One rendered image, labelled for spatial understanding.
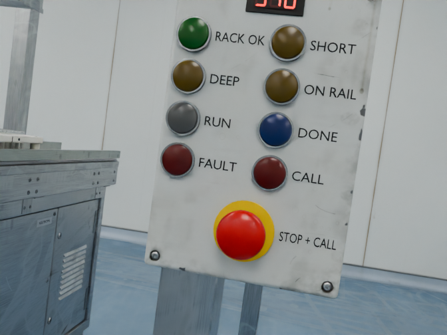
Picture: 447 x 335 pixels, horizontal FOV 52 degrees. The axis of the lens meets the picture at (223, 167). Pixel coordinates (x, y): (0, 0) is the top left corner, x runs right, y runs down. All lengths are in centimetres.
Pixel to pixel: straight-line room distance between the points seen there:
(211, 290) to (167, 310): 5
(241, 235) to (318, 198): 7
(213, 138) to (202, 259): 10
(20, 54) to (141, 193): 243
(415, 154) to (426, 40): 93
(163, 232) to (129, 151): 370
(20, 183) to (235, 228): 108
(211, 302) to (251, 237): 13
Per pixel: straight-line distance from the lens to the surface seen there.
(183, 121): 39
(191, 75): 39
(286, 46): 39
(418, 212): 411
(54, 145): 206
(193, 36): 40
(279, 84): 38
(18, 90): 187
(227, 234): 37
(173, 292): 48
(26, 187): 143
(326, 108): 39
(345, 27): 40
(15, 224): 151
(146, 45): 416
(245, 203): 39
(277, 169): 38
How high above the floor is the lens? 96
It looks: 3 degrees down
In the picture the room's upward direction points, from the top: 8 degrees clockwise
